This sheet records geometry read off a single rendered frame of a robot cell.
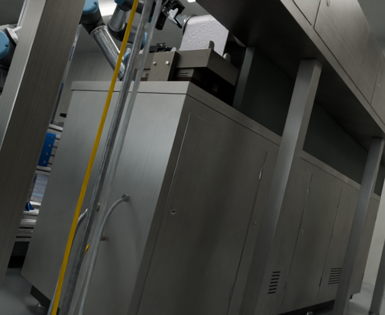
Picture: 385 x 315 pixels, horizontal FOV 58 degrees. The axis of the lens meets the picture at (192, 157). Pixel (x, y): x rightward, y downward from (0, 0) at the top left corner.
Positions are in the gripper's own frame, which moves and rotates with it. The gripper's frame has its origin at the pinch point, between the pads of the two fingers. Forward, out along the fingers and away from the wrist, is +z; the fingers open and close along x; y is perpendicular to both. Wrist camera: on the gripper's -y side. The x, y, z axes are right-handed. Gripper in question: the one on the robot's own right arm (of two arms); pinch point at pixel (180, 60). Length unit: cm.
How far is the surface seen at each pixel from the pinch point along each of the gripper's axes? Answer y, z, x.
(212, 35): 10.0, 14.2, -0.2
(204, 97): -21.2, 34.1, -18.0
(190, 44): 6.9, 3.8, -0.2
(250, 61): -0.7, 33.7, 1.5
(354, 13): 30, 55, 28
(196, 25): 15.2, 4.0, -0.3
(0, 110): -44, 48, -77
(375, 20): 201, -36, 328
